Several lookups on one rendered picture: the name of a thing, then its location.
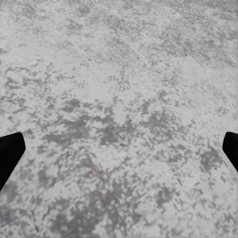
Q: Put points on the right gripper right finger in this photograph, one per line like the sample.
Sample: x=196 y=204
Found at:
x=230 y=148

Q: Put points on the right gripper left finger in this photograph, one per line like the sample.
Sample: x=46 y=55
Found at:
x=12 y=148

